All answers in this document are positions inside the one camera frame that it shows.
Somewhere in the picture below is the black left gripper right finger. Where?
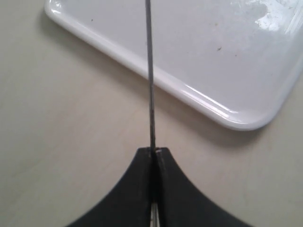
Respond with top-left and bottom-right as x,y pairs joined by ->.
155,148 -> 248,227

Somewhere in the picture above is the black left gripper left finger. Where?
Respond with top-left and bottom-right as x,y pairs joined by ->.
68,148 -> 152,227

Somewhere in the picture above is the thin metal skewer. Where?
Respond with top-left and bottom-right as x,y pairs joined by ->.
145,0 -> 159,227

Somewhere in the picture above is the white rectangular plastic tray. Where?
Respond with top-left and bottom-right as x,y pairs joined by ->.
45,0 -> 303,131

